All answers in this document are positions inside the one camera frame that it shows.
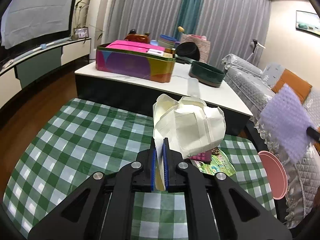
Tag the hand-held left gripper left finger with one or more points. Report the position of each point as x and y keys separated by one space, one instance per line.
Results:
x=153 y=165

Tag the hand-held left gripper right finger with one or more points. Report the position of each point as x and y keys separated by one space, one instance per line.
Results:
x=166 y=165

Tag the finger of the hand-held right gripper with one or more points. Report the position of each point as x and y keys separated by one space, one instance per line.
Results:
x=313 y=133

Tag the purple textured cloth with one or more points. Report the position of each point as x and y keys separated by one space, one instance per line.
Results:
x=285 y=120

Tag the white paper bag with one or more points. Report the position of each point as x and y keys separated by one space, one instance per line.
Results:
x=192 y=130

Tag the pink plastic bin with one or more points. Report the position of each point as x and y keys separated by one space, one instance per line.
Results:
x=273 y=177

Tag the dark maroon patterned item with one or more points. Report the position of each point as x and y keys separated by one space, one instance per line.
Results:
x=202 y=157

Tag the green printed packet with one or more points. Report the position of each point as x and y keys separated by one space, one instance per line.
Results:
x=217 y=166

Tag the orange cushion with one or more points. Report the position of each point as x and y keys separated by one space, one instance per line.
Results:
x=292 y=85

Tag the white-topped coffee table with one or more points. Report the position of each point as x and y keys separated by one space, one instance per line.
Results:
x=180 y=85

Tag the green white checked tablecloth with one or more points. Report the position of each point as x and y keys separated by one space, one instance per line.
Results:
x=75 y=140

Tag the clear plastic bottle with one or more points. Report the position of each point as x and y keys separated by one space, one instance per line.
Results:
x=193 y=86

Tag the sofa with grey quilted cover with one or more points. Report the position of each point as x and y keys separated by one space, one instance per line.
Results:
x=240 y=75

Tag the dark green round box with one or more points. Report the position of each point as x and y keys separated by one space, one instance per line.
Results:
x=205 y=73

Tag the colourful rectangular box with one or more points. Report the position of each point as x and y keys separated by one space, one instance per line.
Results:
x=130 y=65

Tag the white standing lamp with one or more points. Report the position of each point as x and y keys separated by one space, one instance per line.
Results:
x=256 y=43

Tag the black hat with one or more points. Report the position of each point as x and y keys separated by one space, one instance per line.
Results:
x=187 y=51

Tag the pink flat package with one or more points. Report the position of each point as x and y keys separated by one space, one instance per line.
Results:
x=130 y=46

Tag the stack of pastel bowls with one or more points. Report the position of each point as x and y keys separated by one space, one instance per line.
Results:
x=166 y=41

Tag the red-brown teapot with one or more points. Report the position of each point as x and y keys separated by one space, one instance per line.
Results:
x=136 y=37

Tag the yellow round-headed stick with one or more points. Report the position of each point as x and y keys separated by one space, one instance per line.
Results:
x=181 y=29

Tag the grey curtain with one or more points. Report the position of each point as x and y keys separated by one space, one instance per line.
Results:
x=145 y=7
x=235 y=20

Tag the television stand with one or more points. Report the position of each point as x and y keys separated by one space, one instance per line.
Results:
x=37 y=62

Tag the teal curtain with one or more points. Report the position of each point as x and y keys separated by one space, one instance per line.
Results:
x=192 y=7

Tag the white rod with blue knob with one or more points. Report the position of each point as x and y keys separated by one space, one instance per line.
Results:
x=43 y=46

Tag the white standing air conditioner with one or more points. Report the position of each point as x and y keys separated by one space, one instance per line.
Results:
x=100 y=10

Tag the bamboo plant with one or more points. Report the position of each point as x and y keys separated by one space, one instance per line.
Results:
x=80 y=12

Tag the television with grey cover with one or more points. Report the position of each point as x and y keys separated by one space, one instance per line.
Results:
x=37 y=12

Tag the framed wall picture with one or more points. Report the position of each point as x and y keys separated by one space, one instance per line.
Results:
x=308 y=23

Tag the small photo frame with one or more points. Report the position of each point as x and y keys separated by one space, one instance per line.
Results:
x=81 y=32

